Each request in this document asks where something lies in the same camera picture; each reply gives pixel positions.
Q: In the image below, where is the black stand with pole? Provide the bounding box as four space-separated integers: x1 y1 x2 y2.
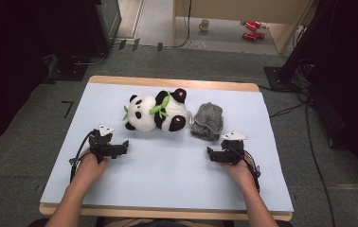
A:
263 0 337 93

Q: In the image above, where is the beige mug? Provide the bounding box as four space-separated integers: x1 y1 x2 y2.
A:
198 18 210 32

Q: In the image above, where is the right hand-held gripper cable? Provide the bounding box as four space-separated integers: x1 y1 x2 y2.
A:
242 153 262 193

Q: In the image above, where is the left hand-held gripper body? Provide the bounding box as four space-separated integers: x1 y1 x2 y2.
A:
88 125 118 164

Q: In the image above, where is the person's left hand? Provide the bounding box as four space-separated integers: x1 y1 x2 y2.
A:
76 153 109 185

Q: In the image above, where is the person's right hand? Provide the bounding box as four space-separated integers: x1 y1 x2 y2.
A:
223 155 257 187

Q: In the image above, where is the panda plush toy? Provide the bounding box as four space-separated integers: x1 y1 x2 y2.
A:
123 88 194 132

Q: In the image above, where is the beige wooden cabinet frame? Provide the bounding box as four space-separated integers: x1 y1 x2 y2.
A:
171 0 313 55

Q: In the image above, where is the clear plastic bag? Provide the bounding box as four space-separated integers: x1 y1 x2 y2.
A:
187 40 208 50

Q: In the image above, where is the dark equipment cabinet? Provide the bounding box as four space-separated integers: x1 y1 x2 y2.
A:
85 0 123 57

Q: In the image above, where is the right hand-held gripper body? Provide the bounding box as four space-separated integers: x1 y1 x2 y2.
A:
221 131 249 165

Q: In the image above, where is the long black floor cable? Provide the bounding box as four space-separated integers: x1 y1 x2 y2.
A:
268 102 336 227

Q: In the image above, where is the person's lap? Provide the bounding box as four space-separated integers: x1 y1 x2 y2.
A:
104 217 226 227

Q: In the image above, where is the black curtain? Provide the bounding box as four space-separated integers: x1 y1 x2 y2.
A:
308 0 358 190
0 0 88 150

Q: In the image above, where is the black stand base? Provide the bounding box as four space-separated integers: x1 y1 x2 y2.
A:
47 55 89 82

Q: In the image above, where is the black tape corner mark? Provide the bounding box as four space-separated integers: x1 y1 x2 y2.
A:
61 100 75 119

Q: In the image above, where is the wooden table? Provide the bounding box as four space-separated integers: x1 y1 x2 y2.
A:
39 75 294 221

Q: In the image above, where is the grey fuzzy cloth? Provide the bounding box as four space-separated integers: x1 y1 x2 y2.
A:
189 101 224 142

